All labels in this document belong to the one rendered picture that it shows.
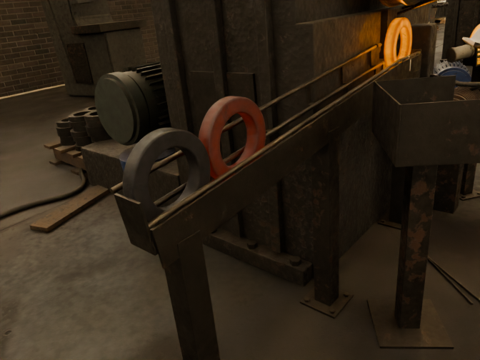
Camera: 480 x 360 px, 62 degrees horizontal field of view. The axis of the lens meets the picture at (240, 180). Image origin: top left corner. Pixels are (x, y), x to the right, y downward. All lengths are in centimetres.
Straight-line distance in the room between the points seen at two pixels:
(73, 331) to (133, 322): 20
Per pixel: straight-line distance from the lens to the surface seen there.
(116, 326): 148
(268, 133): 100
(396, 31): 154
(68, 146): 308
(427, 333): 137
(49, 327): 158
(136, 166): 69
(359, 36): 146
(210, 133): 79
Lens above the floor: 94
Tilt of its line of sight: 23 degrees down
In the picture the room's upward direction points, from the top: 6 degrees counter-clockwise
